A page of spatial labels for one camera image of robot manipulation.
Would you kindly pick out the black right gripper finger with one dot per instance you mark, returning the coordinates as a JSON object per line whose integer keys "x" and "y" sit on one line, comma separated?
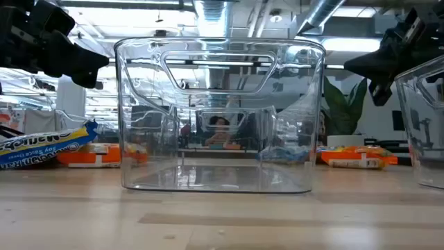
{"x": 381, "y": 64}
{"x": 381, "y": 93}

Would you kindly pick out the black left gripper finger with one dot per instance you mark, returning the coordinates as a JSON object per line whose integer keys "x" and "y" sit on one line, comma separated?
{"x": 86, "y": 79}
{"x": 76, "y": 59}

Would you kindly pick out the orange Maruchan noodle pack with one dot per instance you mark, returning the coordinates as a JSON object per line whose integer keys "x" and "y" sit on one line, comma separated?
{"x": 90, "y": 158}
{"x": 350, "y": 158}

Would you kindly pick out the blue Maruchan noodle pack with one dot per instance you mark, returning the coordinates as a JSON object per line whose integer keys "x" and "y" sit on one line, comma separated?
{"x": 34, "y": 149}
{"x": 282, "y": 154}

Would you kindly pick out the green potted plant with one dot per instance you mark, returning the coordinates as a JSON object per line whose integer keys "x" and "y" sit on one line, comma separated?
{"x": 341, "y": 111}

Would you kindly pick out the clear plastic bin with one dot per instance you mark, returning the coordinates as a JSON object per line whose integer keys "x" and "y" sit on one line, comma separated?
{"x": 426, "y": 166}
{"x": 215, "y": 177}
{"x": 62, "y": 116}

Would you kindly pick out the black equipment rack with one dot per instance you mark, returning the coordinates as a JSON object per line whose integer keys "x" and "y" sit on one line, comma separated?
{"x": 385, "y": 144}

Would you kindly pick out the white plant pot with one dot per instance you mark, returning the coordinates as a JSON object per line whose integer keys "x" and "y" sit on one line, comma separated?
{"x": 347, "y": 140}

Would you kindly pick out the person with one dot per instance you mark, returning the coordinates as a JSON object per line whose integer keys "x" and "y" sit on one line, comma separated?
{"x": 220, "y": 133}

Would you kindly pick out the silver ceiling duct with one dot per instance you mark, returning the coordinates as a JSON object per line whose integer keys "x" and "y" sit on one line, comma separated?
{"x": 319, "y": 14}
{"x": 212, "y": 17}

